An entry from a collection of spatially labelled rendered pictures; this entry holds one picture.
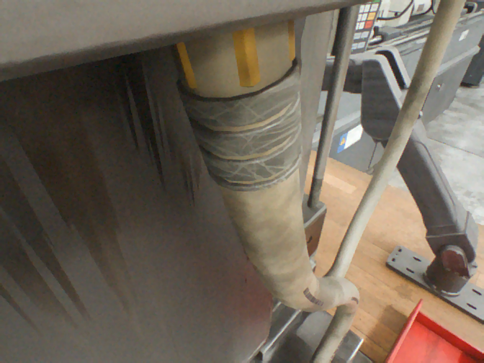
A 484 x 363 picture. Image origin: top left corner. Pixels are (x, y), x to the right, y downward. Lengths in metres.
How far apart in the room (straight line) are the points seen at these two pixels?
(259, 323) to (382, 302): 0.50
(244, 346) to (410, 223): 0.70
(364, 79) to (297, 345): 0.37
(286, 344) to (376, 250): 0.46
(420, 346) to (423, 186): 0.27
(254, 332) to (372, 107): 0.40
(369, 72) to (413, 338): 0.45
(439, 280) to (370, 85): 0.39
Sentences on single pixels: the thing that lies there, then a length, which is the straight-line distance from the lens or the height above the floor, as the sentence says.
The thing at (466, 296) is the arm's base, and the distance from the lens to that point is 0.73.
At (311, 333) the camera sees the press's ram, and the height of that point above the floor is 1.14.
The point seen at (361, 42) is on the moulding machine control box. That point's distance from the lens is 1.35.
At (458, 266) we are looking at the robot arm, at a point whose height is 1.01.
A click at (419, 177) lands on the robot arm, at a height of 1.13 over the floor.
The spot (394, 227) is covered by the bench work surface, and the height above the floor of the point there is 0.90.
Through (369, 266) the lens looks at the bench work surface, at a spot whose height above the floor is 0.90.
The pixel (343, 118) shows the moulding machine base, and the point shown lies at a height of 0.71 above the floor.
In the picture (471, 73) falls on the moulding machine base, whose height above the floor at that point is 0.19.
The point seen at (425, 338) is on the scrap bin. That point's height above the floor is 0.90.
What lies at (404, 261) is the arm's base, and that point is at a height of 0.91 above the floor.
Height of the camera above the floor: 1.42
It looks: 38 degrees down
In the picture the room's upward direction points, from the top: straight up
